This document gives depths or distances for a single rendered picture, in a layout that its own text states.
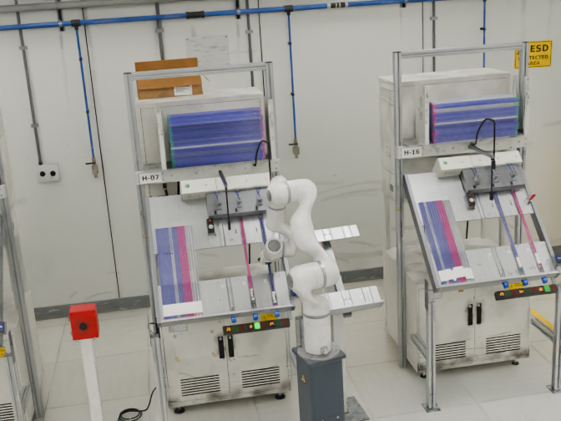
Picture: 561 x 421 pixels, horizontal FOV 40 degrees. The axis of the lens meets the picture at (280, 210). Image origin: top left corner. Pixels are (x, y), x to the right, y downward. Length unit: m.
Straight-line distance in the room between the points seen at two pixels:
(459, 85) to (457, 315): 1.32
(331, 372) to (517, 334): 1.64
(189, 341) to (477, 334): 1.68
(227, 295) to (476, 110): 1.72
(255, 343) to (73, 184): 2.04
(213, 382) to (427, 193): 1.60
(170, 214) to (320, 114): 1.96
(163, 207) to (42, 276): 1.97
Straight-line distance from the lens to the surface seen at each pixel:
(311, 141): 5.80
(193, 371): 4.42
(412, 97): 4.54
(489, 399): 4.61
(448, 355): 4.73
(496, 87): 4.73
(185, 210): 4.18
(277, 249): 3.75
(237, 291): 4.00
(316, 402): 3.57
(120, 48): 5.58
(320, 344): 3.48
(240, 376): 4.46
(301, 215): 3.41
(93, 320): 4.07
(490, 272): 4.30
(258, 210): 4.13
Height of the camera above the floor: 2.31
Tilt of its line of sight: 16 degrees down
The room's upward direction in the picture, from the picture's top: 4 degrees counter-clockwise
